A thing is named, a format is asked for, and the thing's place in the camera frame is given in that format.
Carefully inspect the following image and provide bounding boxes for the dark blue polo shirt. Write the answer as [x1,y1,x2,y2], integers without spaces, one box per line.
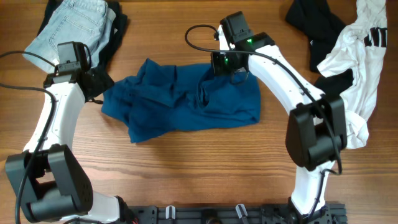
[101,59,261,143]

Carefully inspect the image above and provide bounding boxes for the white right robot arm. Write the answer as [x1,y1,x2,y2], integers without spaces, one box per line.
[211,30,347,221]

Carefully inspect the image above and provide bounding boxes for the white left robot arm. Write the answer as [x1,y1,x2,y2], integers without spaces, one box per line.
[6,67,129,223]

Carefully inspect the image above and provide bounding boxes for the light blue folded jeans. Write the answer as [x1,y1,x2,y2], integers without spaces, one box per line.
[25,0,116,67]

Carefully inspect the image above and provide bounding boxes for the black folded garment under jeans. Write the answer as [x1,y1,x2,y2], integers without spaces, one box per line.
[37,1,127,67]

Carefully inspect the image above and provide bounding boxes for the black crumpled garment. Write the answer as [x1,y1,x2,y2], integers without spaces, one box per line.
[285,0,353,95]

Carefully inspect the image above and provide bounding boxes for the white crumpled t-shirt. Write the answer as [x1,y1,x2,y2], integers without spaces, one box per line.
[317,0,387,149]

